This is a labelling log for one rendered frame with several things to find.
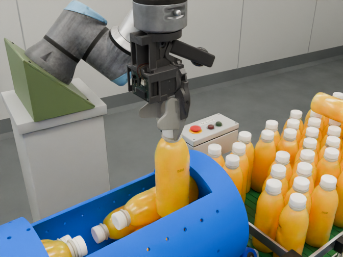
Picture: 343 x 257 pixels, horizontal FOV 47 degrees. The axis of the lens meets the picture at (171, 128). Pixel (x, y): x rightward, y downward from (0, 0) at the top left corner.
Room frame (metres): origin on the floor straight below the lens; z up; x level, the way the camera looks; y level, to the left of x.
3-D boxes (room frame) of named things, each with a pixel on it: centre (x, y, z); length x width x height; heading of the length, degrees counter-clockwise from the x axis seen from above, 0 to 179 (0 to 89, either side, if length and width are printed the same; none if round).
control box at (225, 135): (1.14, -0.12, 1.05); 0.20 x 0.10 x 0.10; 127
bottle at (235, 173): (0.93, -0.17, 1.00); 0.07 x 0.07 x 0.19
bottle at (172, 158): (0.67, 0.00, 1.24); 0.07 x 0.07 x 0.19
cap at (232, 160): (0.93, -0.17, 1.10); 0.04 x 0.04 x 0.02
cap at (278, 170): (0.88, -0.29, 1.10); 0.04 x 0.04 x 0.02
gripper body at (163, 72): (0.65, 0.02, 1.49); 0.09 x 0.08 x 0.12; 127
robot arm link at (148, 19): (0.66, 0.02, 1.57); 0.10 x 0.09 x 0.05; 37
